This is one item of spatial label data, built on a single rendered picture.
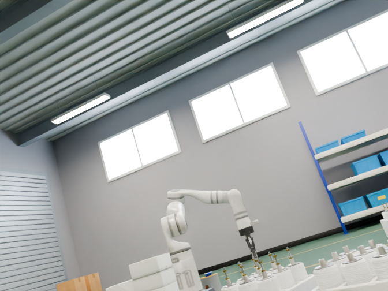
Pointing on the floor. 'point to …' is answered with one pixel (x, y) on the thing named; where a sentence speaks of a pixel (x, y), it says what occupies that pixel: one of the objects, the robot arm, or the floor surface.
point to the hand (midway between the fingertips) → (254, 255)
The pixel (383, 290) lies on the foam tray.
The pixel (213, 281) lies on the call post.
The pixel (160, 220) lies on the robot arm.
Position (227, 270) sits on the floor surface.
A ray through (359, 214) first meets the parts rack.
